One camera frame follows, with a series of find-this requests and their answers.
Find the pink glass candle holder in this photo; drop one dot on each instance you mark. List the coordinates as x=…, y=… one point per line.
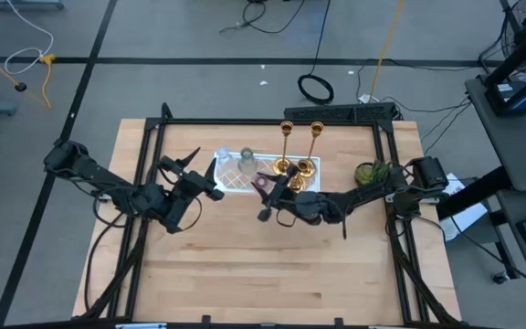
x=263, y=183

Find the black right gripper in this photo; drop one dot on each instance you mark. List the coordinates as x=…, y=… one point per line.
x=301, y=205

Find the white power adapter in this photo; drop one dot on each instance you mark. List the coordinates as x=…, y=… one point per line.
x=365, y=98

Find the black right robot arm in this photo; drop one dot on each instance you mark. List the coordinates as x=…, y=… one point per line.
x=368, y=194

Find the small potted green plant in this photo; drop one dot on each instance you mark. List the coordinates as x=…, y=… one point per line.
x=363, y=173

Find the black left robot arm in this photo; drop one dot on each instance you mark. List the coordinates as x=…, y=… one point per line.
x=94, y=171

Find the black aluminium table frame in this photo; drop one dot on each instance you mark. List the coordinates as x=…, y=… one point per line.
x=245, y=121

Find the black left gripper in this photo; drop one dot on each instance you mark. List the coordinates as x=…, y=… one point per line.
x=185, y=196

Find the green glass candle holder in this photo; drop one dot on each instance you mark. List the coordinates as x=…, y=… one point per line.
x=247, y=163

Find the tall gold candlestick holder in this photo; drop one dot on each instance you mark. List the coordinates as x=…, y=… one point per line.
x=282, y=165
x=307, y=168

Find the grey cart top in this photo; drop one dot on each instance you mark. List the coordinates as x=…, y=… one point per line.
x=518, y=146

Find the white paper sheet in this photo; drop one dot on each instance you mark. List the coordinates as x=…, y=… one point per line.
x=464, y=219

